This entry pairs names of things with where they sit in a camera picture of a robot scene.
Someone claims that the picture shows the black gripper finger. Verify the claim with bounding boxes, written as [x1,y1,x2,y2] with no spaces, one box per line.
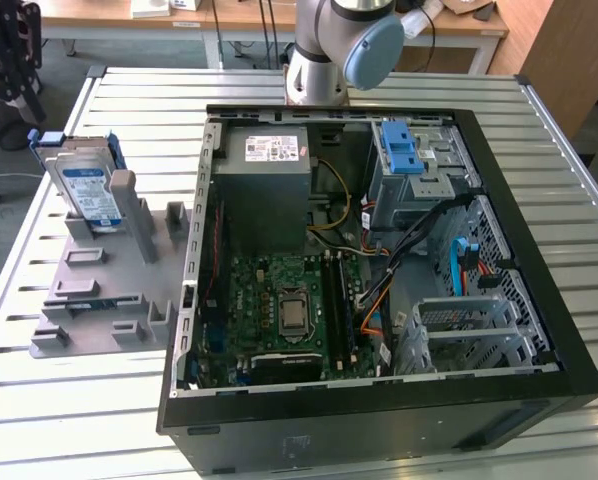
[0,0,47,125]

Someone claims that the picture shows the hard disk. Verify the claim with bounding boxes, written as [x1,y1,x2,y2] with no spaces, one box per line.
[27,128,128,234]

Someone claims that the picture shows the metal disk bay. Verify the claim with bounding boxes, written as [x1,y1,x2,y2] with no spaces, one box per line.
[396,294,551,376]

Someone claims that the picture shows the long wooden desk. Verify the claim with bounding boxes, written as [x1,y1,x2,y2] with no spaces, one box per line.
[38,0,300,70]

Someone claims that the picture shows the grey parts rack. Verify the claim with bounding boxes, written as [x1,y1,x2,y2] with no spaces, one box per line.
[28,169,193,360]

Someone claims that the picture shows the grey power supply unit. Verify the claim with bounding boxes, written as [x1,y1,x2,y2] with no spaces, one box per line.
[212,124,314,254]

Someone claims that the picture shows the green motherboard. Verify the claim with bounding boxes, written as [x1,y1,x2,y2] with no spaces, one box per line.
[198,251,380,389]

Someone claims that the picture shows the black CPU socket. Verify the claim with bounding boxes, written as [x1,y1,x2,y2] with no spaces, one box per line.
[276,287,314,344]

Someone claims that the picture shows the silver CPU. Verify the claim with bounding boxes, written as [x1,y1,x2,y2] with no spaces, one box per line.
[281,298,308,331]

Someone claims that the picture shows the black RAM slot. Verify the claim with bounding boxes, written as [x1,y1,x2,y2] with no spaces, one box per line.
[321,252,341,372]
[333,251,353,369]
[326,252,346,371]
[338,251,359,366]

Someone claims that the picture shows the metal drive cage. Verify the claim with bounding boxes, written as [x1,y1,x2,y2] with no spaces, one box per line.
[368,118,483,231]

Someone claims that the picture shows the black graphics card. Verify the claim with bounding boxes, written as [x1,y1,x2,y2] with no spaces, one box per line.
[248,351,326,386]

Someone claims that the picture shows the brown cardboard piece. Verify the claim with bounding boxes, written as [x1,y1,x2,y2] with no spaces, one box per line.
[441,0,495,22]

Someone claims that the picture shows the black PC case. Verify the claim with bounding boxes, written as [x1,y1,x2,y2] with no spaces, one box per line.
[156,102,598,476]

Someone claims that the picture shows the wooden cabinet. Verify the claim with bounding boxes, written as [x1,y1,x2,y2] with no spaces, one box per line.
[488,0,598,142]

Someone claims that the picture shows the black wire mesh bin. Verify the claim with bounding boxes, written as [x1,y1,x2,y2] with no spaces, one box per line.
[0,92,43,151]

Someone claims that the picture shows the yellow wires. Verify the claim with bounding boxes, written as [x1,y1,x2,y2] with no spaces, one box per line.
[307,158,353,232]

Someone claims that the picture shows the coloured supply wire bundle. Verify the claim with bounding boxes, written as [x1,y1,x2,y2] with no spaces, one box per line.
[306,227,395,259]

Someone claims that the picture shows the blue plastic drive bracket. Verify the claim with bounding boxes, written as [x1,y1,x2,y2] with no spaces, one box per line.
[380,119,428,175]

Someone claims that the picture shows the black cable bundle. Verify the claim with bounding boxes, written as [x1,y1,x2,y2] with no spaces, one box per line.
[356,192,485,311]

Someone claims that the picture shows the blue SATA wire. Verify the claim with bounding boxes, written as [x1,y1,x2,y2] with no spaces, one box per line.
[448,237,481,302]

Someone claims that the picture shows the orange power wire black plug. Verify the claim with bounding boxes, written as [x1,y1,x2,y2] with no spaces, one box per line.
[360,263,501,342]

